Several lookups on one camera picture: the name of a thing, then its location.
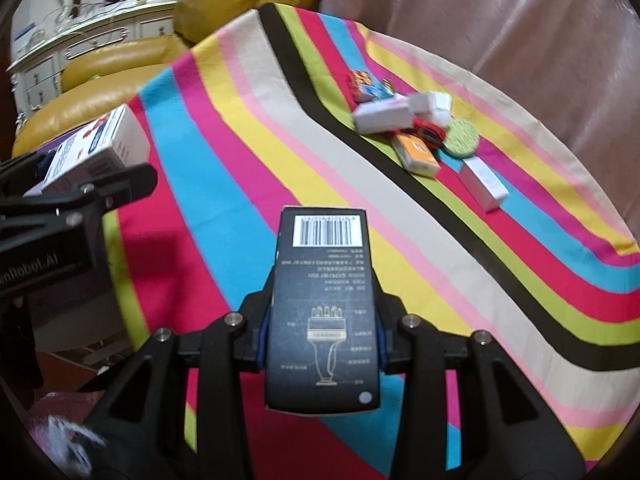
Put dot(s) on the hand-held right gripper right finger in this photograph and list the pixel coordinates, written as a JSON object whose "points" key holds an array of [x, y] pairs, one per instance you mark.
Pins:
{"points": [[381, 340]]}

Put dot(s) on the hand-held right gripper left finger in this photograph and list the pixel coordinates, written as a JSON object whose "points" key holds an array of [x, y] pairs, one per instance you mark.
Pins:
{"points": [[261, 340]]}

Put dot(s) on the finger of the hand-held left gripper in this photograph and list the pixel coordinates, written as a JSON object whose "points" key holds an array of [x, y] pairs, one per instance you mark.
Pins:
{"points": [[20, 170], [115, 182]]}

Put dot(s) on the white box with blue print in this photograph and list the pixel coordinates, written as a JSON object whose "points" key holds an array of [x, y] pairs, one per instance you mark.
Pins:
{"points": [[100, 145]]}

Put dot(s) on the purple storage box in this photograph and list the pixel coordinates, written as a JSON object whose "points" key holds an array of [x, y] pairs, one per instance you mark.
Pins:
{"points": [[55, 146]]}

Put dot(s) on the black box with barcode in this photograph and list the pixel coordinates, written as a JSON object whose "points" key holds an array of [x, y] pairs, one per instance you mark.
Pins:
{"points": [[322, 310]]}

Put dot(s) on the white rectangular box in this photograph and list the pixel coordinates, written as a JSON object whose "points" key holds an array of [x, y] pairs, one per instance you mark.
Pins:
{"points": [[482, 182]]}

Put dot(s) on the red small box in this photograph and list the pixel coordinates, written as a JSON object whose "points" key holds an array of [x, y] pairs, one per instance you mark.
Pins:
{"points": [[357, 84]]}

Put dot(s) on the white ornate cabinet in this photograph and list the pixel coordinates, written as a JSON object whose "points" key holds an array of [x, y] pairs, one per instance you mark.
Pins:
{"points": [[55, 65]]}

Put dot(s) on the yellow leather sofa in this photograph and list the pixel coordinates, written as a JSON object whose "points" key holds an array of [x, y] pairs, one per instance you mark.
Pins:
{"points": [[125, 55]]}

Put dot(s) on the striped colourful tablecloth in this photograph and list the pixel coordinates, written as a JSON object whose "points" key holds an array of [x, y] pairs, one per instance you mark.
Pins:
{"points": [[350, 200]]}

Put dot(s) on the orange box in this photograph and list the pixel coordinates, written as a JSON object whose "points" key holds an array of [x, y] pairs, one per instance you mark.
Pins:
{"points": [[417, 155]]}

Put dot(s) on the green round sponge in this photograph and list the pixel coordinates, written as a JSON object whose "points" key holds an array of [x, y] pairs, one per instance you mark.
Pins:
{"points": [[461, 140]]}

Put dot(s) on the long white box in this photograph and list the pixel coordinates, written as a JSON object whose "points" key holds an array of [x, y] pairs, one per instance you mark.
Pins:
{"points": [[380, 117]]}

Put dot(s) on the small white box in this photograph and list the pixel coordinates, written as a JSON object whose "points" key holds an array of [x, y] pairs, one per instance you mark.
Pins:
{"points": [[422, 102]]}

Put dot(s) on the small white boxes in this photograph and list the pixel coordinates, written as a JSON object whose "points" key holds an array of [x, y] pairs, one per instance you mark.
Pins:
{"points": [[443, 106]]}

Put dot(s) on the pink curtain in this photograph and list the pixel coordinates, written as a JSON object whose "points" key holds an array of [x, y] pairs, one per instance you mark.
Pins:
{"points": [[500, 35]]}

